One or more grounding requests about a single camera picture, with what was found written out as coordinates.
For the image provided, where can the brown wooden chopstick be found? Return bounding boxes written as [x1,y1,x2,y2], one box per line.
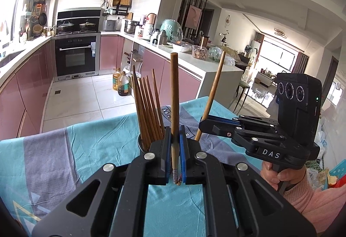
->
[171,52,179,184]
[194,50,227,142]

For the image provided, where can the pink right sleeve forearm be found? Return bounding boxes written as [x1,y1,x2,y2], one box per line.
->
[284,176,345,234]

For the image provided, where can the right hand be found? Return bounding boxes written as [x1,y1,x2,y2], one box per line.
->
[260,161,306,190]

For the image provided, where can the black mesh pen holder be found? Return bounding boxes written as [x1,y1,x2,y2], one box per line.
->
[137,134,151,153]

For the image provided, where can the chopstick bundle in holder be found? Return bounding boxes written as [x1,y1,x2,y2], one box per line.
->
[131,66,165,143]

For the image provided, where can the dark oil bottle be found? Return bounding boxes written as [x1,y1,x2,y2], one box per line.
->
[118,72,129,97]

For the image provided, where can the cooking oil bottle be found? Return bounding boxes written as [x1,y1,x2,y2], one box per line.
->
[113,68,121,91]

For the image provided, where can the teal grey tablecloth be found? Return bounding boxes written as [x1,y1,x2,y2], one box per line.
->
[0,95,266,237]

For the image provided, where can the black built-in oven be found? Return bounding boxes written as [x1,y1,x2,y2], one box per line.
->
[52,32,100,81]

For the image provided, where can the steel stock pot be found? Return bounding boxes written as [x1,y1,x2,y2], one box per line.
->
[124,19,139,35]

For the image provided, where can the black right camera box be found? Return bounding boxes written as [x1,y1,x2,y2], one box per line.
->
[276,73,322,147]

